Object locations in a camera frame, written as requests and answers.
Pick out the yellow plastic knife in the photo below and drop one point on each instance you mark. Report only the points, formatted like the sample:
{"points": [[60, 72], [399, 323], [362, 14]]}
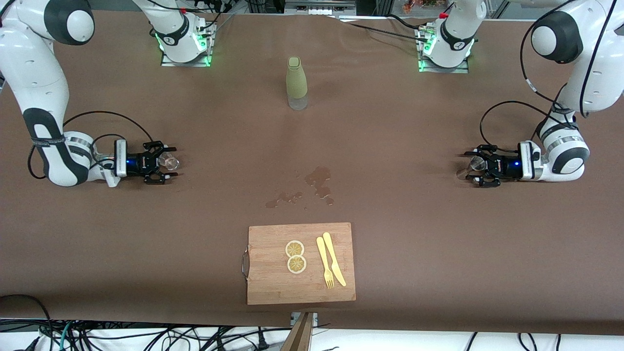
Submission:
{"points": [[334, 261]]}

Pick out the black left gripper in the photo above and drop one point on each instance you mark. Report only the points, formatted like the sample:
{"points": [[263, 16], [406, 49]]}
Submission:
{"points": [[506, 166]]}

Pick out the wooden camera post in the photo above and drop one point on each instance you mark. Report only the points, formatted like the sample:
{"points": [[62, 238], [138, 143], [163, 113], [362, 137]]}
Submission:
{"points": [[298, 336]]}

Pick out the brown liquid spill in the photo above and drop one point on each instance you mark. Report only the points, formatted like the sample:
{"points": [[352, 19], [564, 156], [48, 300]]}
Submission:
{"points": [[319, 178]]}

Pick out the lemon slice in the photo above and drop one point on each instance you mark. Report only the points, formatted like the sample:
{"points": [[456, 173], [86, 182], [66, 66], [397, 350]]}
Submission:
{"points": [[295, 248], [296, 264]]}

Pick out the colourful toy food pile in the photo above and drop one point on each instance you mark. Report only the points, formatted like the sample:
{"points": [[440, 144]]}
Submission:
{"points": [[424, 5]]}

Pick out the clear glass measuring beaker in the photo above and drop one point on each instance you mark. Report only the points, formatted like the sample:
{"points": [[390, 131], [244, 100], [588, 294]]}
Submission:
{"points": [[169, 162]]}

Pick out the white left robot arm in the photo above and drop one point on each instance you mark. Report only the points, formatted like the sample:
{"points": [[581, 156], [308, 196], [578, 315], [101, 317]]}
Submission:
{"points": [[599, 73]]}

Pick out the green sleeved glass bottle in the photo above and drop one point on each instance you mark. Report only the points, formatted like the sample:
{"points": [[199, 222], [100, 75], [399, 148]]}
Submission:
{"points": [[296, 78]]}

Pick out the brown table cover sheet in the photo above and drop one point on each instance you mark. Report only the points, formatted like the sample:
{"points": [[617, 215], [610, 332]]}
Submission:
{"points": [[292, 146]]}

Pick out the wooden cutting board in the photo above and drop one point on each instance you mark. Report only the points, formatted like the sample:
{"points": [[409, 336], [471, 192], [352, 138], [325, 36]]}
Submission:
{"points": [[273, 282]]}

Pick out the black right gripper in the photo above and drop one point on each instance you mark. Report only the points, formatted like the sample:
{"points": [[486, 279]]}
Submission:
{"points": [[138, 163]]}

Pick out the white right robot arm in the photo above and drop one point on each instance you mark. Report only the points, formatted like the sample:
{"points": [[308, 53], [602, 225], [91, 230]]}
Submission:
{"points": [[34, 73]]}

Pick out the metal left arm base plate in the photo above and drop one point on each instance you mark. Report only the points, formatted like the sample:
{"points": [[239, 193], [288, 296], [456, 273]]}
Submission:
{"points": [[463, 69]]}

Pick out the yellow plastic fork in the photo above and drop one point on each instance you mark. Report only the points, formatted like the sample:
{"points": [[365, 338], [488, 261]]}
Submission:
{"points": [[323, 258]]}

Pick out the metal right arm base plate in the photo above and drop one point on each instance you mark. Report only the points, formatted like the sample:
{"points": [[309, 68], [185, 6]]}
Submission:
{"points": [[168, 62]]}

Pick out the steel double jigger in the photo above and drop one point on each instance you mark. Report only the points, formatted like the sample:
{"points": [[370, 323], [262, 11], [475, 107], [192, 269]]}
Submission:
{"points": [[475, 165]]}

